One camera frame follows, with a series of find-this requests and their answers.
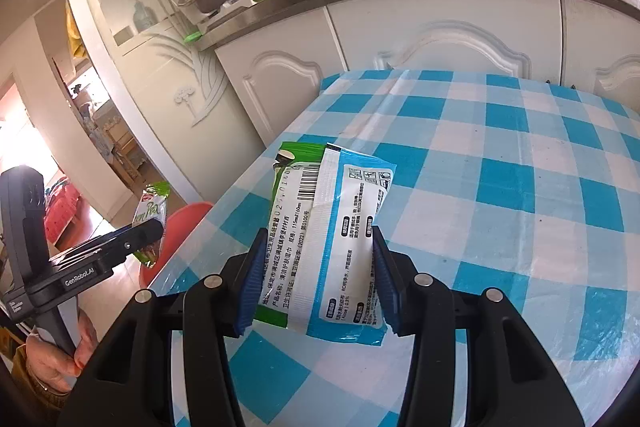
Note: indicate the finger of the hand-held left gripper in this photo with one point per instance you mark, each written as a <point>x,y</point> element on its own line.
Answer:
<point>125,241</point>

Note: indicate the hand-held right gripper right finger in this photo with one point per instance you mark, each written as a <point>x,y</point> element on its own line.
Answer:
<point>386,287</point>

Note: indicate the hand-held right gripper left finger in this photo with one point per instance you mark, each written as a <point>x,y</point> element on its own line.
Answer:
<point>252,287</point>

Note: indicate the green snack packet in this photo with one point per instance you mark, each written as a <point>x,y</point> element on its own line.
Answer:
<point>150,207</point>

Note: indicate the blue white wet wipes packet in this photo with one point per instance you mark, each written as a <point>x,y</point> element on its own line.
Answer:
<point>360,197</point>

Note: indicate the person's left forearm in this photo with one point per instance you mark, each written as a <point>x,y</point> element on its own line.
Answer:
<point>22,369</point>

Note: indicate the person's left hand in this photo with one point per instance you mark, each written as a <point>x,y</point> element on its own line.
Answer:
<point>55,357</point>

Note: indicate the wooden stool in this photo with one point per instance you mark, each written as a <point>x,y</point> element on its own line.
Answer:
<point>122,147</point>

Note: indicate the blue checked tablecloth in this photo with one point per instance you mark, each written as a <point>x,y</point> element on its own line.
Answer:
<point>500,207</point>

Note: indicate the white cabinet door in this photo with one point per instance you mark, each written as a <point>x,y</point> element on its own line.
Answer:
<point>280,37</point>
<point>600,32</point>
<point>450,17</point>

